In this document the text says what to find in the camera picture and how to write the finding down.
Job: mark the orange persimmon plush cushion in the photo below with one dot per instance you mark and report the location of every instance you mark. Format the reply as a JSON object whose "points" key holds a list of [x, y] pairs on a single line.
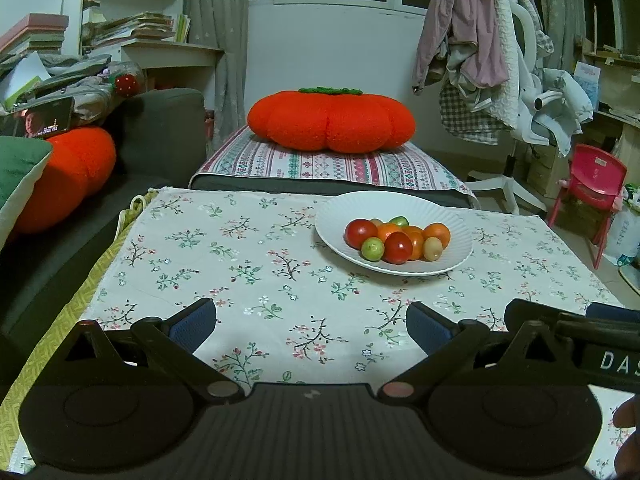
{"points": [[330, 120]]}

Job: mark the pink plastic chair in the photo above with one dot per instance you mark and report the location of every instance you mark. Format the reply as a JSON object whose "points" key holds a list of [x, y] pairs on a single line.
{"points": [[592, 175]]}

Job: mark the white office chair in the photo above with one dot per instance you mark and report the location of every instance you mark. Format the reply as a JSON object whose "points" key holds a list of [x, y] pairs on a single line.
{"points": [[515, 170]]}

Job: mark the patterned striped cushion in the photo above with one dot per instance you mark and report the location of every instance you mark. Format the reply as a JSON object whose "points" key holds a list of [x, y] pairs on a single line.
{"points": [[325, 167]]}

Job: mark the floral tablecloth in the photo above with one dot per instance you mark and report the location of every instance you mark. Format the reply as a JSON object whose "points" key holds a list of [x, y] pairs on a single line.
{"points": [[225, 260]]}

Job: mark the white paper plate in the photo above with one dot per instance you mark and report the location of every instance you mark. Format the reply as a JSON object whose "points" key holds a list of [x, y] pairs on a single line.
{"points": [[340, 215]]}

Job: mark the grey patterned curtain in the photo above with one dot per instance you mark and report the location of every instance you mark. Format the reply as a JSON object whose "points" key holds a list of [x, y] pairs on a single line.
{"points": [[220, 60], [560, 10]]}

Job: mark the large orange mandarin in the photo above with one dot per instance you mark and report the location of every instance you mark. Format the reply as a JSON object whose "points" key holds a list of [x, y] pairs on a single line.
{"points": [[437, 232]]}

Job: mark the green and cream pillow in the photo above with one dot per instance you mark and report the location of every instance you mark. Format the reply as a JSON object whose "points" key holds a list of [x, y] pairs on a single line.
{"points": [[17, 175]]}

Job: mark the wooden drawer cabinet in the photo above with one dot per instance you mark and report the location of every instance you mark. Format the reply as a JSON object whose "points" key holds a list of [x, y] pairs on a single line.
{"points": [[542, 165]]}

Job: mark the grey green cloth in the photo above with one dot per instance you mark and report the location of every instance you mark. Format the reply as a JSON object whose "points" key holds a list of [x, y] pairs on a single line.
{"points": [[460, 62]]}

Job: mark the round beige disc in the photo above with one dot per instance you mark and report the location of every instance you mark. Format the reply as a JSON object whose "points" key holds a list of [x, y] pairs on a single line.
{"points": [[632, 280]]}

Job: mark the white fleece garment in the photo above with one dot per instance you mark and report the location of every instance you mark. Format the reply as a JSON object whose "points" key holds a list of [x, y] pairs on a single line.
{"points": [[517, 75]]}

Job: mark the pale grey jacket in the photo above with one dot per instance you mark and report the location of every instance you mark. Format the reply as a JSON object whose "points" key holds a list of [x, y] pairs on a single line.
{"points": [[565, 105]]}

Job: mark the person's right hand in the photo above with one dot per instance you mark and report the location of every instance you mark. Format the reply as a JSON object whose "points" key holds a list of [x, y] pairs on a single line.
{"points": [[631, 450]]}

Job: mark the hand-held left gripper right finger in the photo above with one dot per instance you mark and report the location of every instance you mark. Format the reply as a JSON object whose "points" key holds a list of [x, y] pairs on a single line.
{"points": [[430, 325]]}

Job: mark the strawberry plush toy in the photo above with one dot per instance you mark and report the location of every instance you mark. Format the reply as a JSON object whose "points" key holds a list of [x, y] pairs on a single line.
{"points": [[126, 85]]}

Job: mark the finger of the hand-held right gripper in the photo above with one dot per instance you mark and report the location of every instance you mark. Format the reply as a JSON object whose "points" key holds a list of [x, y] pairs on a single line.
{"points": [[605, 311], [565, 322]]}

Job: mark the white wall shelf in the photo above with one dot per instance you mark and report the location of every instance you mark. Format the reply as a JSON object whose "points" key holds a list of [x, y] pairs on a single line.
{"points": [[170, 55]]}

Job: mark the green round fruit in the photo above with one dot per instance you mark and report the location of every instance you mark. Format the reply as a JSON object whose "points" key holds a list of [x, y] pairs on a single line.
{"points": [[372, 249], [399, 221]]}

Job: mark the white plastic bag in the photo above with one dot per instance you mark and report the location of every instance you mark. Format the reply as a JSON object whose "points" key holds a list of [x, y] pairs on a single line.
{"points": [[625, 240]]}

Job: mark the mauve garment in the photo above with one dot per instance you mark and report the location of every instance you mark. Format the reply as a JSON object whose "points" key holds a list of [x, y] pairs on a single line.
{"points": [[475, 25]]}

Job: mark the small yellowish brown fruit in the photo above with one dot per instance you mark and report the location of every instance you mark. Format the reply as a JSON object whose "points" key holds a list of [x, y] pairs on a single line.
{"points": [[376, 222]]}

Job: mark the checkered cloth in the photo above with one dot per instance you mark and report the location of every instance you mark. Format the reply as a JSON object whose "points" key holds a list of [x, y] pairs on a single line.
{"points": [[475, 120]]}

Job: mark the grey bag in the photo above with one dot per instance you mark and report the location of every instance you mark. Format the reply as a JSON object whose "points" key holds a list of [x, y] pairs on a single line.
{"points": [[85, 92]]}

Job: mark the pile of books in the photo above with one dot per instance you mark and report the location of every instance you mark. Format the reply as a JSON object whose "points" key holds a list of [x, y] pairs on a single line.
{"points": [[135, 27]]}

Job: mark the smartphone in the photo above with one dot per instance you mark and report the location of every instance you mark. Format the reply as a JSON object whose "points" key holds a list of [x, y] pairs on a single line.
{"points": [[40, 119]]}

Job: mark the yellow green woven mat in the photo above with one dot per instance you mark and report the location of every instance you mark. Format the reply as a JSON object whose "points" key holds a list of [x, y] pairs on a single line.
{"points": [[55, 340]]}

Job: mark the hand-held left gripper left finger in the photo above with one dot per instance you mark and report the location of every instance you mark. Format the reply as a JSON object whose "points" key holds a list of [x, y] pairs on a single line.
{"points": [[192, 322]]}

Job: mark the red tomato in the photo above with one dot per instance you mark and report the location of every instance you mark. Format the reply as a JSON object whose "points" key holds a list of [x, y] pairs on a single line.
{"points": [[360, 233], [397, 248]]}

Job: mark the stack of pink books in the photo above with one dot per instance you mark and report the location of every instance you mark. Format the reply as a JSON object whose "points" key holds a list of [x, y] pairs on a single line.
{"points": [[30, 35]]}

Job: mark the wooden desk shelf unit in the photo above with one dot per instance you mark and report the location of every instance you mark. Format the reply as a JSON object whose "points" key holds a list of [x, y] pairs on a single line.
{"points": [[615, 90]]}

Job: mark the yellow round fruit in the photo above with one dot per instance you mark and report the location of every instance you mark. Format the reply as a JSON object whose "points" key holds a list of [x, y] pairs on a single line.
{"points": [[433, 249]]}

